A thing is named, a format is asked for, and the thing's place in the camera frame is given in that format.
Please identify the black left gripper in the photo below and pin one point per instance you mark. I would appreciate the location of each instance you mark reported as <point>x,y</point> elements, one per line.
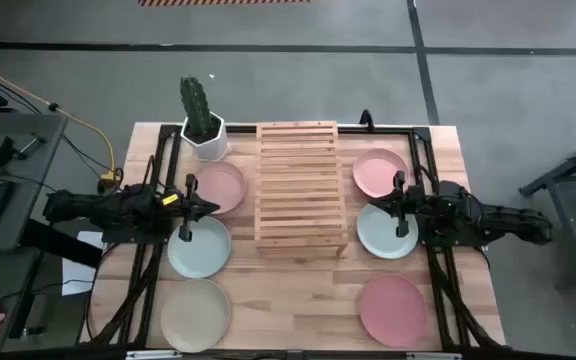
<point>190,207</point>

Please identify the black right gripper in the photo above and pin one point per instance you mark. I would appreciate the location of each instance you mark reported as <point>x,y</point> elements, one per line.
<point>402,205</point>

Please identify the pale pink plate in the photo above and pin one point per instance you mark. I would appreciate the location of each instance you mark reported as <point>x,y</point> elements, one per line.
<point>225,182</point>

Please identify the mint green plate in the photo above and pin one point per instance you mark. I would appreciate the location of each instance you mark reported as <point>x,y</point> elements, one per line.
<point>203,252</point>
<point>378,235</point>

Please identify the beige plate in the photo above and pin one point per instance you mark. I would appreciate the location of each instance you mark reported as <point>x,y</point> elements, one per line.
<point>195,315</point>

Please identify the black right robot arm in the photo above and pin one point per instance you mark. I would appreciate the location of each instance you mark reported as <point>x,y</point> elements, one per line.
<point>493,217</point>

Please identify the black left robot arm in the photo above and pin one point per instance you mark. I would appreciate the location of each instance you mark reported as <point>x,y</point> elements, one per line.
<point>93,207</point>

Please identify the wooden slatted shelf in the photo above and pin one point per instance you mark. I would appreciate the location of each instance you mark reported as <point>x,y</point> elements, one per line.
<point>299,190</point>

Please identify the white plant pot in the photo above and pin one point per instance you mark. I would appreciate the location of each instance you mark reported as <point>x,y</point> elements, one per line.
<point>213,145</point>

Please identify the green cactus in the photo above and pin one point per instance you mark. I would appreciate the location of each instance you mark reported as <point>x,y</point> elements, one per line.
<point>195,107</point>

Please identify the yellow plug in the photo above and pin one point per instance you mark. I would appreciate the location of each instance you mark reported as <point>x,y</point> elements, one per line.
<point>109,176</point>

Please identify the deep pink plate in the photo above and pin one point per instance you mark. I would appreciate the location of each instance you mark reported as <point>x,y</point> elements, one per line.
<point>393,310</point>

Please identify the white paper sheet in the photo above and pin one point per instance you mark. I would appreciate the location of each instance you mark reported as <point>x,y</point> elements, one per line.
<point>75,275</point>

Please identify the black flat panel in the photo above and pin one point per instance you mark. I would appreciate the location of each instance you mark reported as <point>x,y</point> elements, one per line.
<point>63,242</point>

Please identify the silver table clip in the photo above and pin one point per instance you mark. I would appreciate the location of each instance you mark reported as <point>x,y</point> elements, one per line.
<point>433,356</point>
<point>153,355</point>

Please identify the grey side desk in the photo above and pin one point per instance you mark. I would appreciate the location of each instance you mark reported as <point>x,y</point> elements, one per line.
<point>38,150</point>

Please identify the black metal stand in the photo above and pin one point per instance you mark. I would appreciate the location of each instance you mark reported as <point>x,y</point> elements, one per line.
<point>568,172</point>

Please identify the black clamp tool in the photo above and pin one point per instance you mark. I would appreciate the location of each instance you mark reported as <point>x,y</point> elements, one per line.
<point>5,149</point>

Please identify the black aluminium table frame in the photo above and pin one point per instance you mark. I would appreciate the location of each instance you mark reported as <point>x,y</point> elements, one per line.
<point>393,131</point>

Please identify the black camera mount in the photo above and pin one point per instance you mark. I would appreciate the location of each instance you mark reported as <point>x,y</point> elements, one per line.
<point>366,120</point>

